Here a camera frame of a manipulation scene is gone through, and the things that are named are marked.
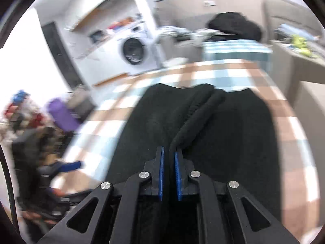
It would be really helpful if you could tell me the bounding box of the blue checkered tablecloth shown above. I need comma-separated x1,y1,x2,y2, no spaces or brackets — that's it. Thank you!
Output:
202,39,273,69

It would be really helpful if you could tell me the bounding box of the white washing machine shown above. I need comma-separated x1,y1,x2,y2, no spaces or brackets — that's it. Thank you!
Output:
115,23,159,72

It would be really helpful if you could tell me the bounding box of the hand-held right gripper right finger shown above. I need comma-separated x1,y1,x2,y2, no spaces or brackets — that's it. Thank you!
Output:
174,149,300,244

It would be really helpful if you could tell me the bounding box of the black knit sweater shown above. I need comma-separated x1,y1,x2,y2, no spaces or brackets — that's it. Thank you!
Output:
105,83,283,244

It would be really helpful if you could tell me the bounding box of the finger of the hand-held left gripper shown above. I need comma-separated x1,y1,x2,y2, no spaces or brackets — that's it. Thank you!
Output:
54,161,84,173

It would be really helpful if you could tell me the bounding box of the beige side cabinet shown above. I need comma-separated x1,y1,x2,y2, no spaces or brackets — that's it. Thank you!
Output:
269,39,325,82

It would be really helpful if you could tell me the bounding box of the black quilted jacket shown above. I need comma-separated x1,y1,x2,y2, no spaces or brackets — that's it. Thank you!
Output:
208,12,263,42

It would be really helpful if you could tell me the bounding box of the purple bag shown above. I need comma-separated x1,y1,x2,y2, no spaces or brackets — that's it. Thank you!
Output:
46,99,82,131

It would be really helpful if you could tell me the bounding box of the woven laundry basket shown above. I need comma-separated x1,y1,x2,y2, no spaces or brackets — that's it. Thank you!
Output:
67,90,95,119

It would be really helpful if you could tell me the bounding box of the green toy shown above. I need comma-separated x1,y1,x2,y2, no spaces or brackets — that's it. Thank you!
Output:
291,34,318,56

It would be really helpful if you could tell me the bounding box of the white wall cabinet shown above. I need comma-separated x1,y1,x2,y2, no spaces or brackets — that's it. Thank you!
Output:
63,0,132,32

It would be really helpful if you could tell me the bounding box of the brown white checkered tablecloth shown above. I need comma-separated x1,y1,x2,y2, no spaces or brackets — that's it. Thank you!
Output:
49,58,320,237

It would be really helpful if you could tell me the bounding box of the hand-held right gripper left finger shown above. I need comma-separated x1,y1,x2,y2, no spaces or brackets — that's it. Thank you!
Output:
37,145,166,244

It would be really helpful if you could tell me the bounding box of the white kitchen base cabinet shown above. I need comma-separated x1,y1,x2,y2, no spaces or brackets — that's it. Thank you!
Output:
74,30,132,87

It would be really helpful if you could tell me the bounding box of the beige curved desk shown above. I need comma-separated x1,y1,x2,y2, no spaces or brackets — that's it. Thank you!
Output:
292,80,325,122

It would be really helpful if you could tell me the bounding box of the shoe rack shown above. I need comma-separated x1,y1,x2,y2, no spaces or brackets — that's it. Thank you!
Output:
2,90,49,143

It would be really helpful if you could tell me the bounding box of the grey sofa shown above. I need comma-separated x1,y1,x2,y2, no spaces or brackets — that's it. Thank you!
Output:
155,27,211,61

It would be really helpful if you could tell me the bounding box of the dark door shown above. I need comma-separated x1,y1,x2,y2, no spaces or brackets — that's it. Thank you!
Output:
42,22,84,89

